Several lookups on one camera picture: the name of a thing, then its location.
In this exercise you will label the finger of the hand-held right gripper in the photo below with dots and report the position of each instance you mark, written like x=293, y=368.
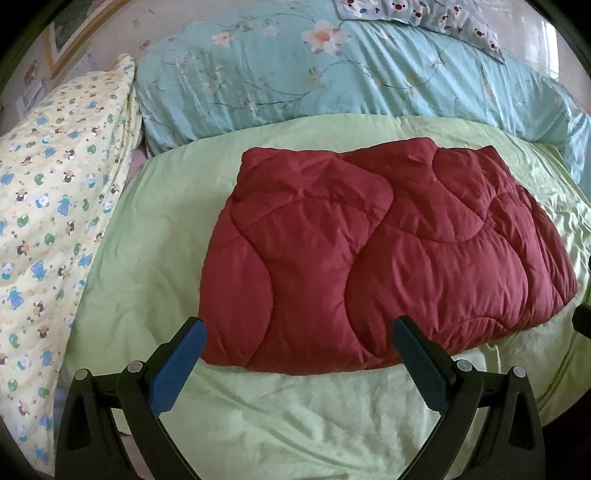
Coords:
x=583, y=318

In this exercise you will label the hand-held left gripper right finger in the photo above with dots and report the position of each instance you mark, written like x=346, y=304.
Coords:
x=422, y=369

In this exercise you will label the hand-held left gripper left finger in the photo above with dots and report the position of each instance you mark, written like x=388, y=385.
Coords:
x=178, y=374

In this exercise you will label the red quilted jacket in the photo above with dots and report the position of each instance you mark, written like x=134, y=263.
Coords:
x=369, y=254

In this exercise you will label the light green bed sheet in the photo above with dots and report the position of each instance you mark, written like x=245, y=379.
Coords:
x=286, y=415

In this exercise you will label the yellow animal print quilt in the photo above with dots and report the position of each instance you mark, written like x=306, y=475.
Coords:
x=46, y=207

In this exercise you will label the pink mattress cover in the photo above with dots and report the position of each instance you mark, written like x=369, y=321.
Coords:
x=138, y=153

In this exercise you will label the teal floral quilt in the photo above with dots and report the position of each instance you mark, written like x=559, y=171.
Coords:
x=369, y=83

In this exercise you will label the grey bear-print pillow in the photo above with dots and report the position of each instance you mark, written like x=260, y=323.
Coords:
x=443, y=18

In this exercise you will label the white wall paper note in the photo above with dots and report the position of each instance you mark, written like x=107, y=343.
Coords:
x=30, y=98

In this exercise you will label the small wall sticker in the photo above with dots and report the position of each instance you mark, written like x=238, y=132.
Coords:
x=32, y=72

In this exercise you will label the gold framed wall picture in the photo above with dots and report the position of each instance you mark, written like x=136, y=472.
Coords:
x=69, y=32

